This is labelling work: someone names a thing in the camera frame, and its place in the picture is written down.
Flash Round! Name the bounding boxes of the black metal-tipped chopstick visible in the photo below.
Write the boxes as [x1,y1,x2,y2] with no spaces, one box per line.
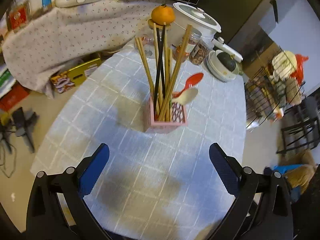
[159,25,166,98]

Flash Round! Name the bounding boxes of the wooden chopstick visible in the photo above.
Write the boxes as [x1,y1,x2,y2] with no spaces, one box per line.
[163,24,170,96]
[135,37,159,115]
[158,24,192,121]

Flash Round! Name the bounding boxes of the black device on floor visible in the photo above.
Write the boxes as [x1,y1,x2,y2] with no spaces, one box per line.
[11,107,38,153]

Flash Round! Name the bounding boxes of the pink perforated utensil holder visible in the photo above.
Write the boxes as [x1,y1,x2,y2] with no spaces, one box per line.
[143,97,188,134]

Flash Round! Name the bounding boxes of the red box on floor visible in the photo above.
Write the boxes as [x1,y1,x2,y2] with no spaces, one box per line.
[0,83,29,112]

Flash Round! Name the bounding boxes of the yellow snack box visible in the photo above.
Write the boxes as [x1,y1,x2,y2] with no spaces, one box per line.
[50,57,101,94]

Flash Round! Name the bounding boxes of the white plastic spoon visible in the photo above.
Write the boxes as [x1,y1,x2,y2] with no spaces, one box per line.
[171,87,199,106]

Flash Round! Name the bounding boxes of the red plastic bag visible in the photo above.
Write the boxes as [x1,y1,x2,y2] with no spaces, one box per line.
[290,54,309,86]

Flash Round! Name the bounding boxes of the red plastic spoon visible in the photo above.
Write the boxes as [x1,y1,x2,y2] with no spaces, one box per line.
[174,73,204,98]

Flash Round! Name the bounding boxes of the stack of white bowls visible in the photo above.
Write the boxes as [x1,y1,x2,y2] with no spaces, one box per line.
[204,50,240,82]

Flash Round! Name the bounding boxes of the dark green avocado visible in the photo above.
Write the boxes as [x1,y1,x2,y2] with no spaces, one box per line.
[217,52,236,72]

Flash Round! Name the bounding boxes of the cardboard box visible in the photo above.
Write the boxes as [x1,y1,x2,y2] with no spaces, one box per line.
[242,42,281,78]

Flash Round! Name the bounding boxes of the brown spice jar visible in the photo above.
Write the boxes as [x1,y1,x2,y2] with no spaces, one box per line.
[189,40,214,66]

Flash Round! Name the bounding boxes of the floral white cloth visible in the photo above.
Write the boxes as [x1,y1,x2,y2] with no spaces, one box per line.
[2,0,176,98]

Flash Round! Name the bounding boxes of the red spice jar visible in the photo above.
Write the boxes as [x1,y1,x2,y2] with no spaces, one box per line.
[173,28,202,62]

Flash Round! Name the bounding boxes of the glass jar with cork lid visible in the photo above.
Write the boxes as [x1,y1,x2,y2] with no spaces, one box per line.
[137,18,163,59]

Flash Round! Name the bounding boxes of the red label glass jar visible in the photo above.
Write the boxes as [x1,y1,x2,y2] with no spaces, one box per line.
[8,1,29,33]

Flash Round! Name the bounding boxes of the white pot with lid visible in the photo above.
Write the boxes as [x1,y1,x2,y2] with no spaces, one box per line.
[169,2,243,63]

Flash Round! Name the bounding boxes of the orange fruit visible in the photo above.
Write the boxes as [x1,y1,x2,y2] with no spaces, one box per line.
[151,4,175,25]

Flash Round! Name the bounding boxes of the wire dish rack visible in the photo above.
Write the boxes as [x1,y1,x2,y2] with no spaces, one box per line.
[245,50,305,130]

